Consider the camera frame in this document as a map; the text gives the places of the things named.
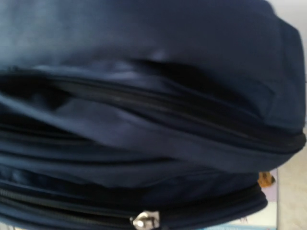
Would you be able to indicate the navy blue backpack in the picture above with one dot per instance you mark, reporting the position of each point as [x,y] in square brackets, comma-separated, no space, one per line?
[144,114]

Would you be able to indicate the dog cover book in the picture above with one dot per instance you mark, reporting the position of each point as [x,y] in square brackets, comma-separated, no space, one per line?
[267,218]

